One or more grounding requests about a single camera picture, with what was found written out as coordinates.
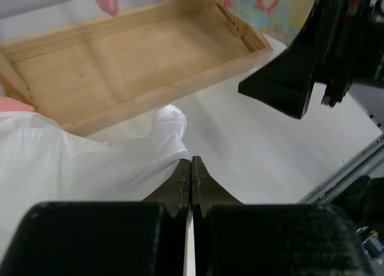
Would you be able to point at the white skirt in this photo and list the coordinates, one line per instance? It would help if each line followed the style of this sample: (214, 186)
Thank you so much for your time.
(41, 162)

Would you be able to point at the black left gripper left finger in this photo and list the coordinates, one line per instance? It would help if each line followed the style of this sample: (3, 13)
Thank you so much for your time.
(148, 237)

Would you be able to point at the aluminium frame rail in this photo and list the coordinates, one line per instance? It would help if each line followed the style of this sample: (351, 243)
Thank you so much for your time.
(363, 163)

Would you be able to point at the pink garment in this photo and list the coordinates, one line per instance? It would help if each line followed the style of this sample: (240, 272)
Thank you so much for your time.
(8, 104)

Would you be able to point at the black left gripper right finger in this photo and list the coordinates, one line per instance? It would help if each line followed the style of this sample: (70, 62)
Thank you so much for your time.
(231, 238)

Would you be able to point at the floral patterned skirt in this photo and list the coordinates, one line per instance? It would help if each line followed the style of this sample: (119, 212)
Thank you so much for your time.
(279, 19)

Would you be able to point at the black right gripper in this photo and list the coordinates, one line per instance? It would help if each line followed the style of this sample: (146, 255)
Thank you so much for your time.
(340, 44)

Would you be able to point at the wooden clothes rack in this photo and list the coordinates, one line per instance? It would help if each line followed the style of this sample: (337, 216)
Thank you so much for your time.
(90, 75)

